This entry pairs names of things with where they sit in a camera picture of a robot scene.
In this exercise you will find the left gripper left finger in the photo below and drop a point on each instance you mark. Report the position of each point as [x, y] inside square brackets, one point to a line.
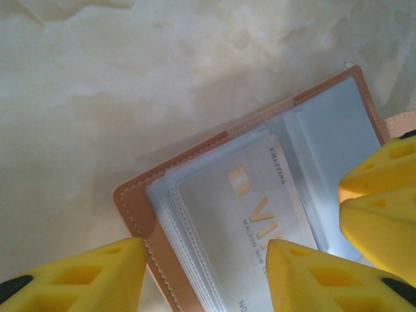
[81, 282]

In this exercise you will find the tan leather card holder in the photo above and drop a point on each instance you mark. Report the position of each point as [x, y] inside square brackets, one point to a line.
[136, 208]

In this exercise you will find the silver credit card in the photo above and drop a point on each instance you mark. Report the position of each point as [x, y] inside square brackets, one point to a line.
[253, 195]

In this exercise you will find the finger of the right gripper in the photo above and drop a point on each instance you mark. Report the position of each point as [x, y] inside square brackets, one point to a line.
[383, 227]
[386, 169]

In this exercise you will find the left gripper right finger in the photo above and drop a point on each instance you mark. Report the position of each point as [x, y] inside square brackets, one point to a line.
[325, 282]

